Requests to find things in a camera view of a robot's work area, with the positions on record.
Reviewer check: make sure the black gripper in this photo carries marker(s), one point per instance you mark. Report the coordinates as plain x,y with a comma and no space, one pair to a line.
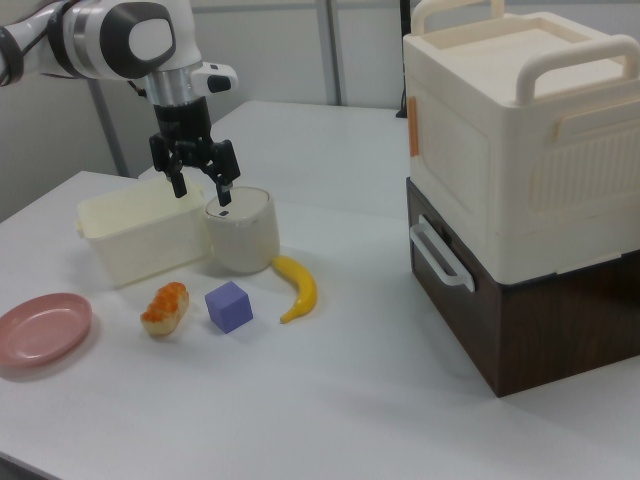
182,125

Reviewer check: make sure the beige trash can lid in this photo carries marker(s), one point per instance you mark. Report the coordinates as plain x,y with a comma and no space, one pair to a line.
247,204

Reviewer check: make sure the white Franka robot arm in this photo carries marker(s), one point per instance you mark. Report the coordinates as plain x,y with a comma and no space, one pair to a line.
115,35

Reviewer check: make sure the small cream trash can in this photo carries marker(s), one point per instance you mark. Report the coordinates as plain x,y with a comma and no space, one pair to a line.
245,242

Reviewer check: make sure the cream plastic open container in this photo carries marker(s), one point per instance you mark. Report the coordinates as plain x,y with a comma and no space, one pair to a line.
140,235

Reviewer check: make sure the purple foam cube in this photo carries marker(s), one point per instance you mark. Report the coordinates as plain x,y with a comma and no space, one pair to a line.
230,307

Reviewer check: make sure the toy bread with orange glaze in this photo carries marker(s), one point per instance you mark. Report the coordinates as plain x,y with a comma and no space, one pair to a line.
165,310

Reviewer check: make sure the yellow toy banana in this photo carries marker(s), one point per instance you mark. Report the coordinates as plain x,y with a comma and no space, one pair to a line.
304,290

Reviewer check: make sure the pink plastic plate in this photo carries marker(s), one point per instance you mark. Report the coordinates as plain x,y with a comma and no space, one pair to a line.
42,330

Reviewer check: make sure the dark brown wooden crate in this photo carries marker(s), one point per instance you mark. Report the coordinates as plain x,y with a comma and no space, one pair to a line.
550,325

